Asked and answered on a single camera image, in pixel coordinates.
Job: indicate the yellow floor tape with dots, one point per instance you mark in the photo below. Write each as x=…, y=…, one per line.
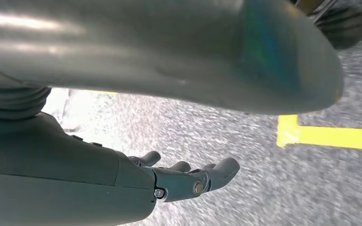
x=324, y=137

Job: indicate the black ribbed round base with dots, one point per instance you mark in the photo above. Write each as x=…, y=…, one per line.
x=343, y=28

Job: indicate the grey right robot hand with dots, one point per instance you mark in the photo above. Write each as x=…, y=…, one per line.
x=59, y=187

